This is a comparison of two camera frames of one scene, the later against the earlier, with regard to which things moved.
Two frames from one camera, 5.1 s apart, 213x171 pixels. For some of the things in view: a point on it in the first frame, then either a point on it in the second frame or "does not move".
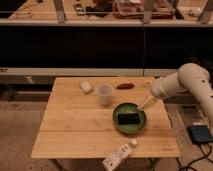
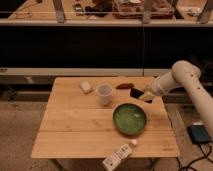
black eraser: (128, 118) -> (135, 93)
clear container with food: (134, 9) does not move
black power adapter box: (200, 133) does not move
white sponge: (86, 86) does not move
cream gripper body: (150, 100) -> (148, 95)
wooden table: (90, 117) does not move
